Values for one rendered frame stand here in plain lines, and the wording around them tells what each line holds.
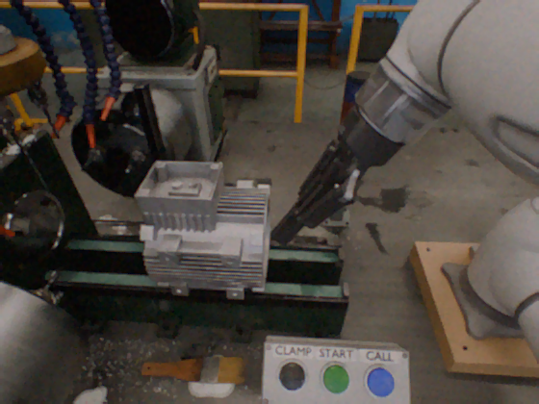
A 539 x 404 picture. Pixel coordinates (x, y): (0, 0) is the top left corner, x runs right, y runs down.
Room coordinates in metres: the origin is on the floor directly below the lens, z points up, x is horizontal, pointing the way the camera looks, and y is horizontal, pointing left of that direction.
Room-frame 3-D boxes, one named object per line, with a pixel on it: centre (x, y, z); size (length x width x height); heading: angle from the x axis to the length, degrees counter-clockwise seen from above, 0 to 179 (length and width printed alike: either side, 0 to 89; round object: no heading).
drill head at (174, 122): (0.78, 0.35, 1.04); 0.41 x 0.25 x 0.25; 176
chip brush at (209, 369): (0.27, 0.15, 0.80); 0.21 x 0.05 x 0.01; 89
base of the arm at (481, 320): (0.41, -0.48, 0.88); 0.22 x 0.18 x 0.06; 178
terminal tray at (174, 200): (0.43, 0.15, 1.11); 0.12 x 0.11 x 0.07; 86
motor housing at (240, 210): (0.43, 0.11, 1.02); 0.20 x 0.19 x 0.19; 86
